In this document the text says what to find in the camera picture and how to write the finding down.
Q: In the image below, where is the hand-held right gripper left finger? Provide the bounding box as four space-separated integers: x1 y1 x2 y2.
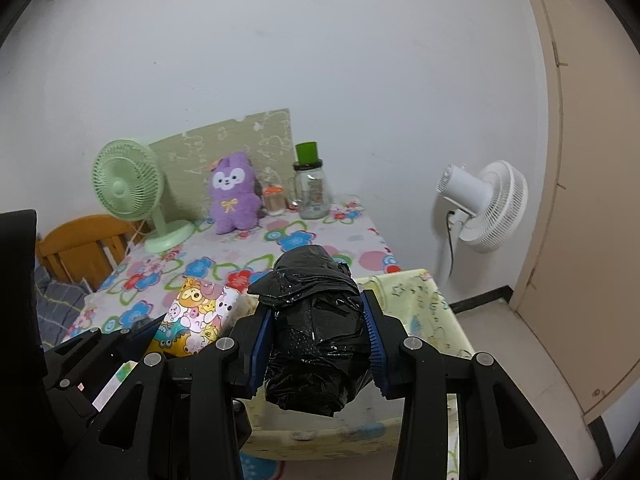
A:
65 307 275 480

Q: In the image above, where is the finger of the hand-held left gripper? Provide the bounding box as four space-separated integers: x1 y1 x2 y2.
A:
42 317 168 413

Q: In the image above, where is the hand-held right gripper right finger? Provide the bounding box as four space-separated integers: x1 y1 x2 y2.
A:
360 289 568 480

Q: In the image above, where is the black plastic bag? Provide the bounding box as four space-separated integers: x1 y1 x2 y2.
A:
247 245 376 417

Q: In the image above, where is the yellow printed storage box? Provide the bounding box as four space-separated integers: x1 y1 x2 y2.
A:
235 268 476 480

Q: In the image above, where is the cartoon printed tissue pack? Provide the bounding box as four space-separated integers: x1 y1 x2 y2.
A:
145 276 251 358

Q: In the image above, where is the grey striped pillow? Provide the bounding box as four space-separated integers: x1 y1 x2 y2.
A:
34 265 88 346

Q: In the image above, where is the wooden headboard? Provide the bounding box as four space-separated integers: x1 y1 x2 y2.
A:
36 214 133 286

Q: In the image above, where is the blue patterned mat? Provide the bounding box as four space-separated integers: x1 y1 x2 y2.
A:
239 451 287 480

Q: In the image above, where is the floral tablecloth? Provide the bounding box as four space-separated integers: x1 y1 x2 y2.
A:
60 192 406 351

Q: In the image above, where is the cotton swab container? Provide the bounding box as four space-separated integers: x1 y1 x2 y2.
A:
263 185 287 215

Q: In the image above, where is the purple plush toy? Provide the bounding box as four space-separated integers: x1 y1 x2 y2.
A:
207 151 264 235

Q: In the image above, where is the glass jar green lid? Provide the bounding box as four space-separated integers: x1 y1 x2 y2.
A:
287 141 333 220

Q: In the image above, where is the green table fan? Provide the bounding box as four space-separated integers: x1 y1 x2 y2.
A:
91 138 196 255

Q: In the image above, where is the white standing fan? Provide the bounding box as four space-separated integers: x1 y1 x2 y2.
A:
432 160 529 286

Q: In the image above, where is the beige cardboard panel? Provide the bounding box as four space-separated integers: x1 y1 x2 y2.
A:
148 108 293 221

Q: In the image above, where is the beige door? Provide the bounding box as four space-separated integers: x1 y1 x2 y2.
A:
510 0 640 426

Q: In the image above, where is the black fan cable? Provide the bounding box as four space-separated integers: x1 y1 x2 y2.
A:
446 210 458 276

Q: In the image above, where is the white fan cable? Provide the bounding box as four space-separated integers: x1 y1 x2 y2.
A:
125 220 151 256

